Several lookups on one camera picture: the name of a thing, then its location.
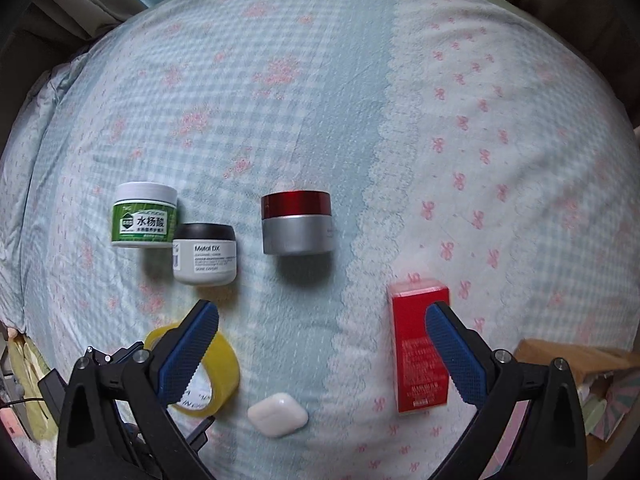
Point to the yellow tape roll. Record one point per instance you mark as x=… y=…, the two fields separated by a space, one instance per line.
x=222 y=365

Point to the blue checkered floral blanket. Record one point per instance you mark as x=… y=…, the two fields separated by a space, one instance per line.
x=310 y=110

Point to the silver jar red lid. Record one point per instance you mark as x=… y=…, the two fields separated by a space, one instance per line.
x=297 y=225

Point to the white jar black lid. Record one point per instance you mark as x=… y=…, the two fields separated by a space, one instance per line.
x=205 y=255

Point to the brown cardboard box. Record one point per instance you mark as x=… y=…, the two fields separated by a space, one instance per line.
x=565 y=360

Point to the pastel patterned box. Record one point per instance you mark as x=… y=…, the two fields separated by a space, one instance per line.
x=612 y=410

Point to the green label white jar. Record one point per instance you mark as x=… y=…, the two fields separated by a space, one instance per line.
x=145 y=220

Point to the grey curtain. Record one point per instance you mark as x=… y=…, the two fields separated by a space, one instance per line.
x=575 y=15
x=75 y=5

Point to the white earbud case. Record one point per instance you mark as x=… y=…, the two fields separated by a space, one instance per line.
x=278 y=412

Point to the red carton box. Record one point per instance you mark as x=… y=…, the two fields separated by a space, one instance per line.
x=412 y=345

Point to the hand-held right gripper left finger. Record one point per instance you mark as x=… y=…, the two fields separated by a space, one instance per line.
x=187 y=360

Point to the black power adapter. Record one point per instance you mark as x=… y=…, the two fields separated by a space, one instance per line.
x=50 y=392

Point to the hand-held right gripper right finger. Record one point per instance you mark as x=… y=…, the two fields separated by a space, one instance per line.
x=456 y=360

